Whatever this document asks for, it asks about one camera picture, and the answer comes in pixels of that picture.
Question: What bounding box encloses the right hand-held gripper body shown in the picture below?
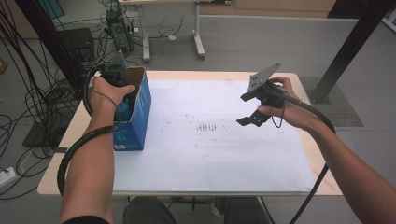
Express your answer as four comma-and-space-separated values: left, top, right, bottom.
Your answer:
247, 62, 288, 109

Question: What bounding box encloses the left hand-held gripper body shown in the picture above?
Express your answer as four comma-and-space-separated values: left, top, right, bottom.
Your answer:
102, 50, 129, 88

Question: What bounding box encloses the blue cardboard box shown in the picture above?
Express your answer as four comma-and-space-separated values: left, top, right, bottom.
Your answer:
111, 66, 152, 152

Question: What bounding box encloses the person's right hand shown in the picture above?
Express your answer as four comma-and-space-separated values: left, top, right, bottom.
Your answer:
257, 76, 313, 131

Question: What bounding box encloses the person's left hand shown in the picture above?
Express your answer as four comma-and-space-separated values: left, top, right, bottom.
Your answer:
88, 77, 136, 121

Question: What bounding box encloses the grey computer tower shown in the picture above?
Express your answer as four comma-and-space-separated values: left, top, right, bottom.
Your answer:
106, 8, 135, 54

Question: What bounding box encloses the black equipment case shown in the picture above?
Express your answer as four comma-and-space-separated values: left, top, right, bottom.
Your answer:
57, 27, 96, 64

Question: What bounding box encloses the white table mat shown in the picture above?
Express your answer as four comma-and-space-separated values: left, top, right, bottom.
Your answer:
111, 77, 318, 192

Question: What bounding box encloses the teal board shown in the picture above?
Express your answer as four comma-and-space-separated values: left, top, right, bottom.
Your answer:
36, 0, 66, 21

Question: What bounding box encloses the person's right leg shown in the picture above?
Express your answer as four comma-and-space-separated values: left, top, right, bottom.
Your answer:
217, 196, 276, 224

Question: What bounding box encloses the person's leg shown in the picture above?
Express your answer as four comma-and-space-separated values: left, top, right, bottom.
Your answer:
217, 196, 276, 224
121, 196, 177, 224

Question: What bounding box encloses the black floor plate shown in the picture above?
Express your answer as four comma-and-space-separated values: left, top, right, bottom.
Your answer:
21, 113, 74, 149

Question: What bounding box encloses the person's left leg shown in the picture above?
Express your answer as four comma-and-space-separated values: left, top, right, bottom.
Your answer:
121, 196, 177, 224

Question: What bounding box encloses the white power strip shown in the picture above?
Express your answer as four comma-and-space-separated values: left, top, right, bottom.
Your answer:
0, 166, 17, 189

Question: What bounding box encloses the right gripper thin black cord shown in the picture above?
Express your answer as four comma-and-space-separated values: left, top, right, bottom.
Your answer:
271, 92, 290, 130

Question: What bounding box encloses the gripper thin black cord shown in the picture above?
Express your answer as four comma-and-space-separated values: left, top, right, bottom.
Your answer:
91, 88, 119, 108
271, 92, 290, 130

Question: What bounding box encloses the left gripper thin black cord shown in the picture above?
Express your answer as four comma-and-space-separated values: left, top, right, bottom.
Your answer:
91, 88, 119, 108

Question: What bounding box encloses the white desk frame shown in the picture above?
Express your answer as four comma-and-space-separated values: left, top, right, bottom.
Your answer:
118, 0, 207, 63

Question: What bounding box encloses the black metal frame post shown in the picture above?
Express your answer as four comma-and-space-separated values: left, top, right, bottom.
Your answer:
13, 0, 87, 92
310, 0, 396, 105

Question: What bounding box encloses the left gripper black conduit cable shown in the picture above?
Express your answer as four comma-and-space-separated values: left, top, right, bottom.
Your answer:
56, 66, 119, 198

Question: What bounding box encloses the tangle of black floor cables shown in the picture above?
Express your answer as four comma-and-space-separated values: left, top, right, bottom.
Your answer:
0, 0, 185, 201

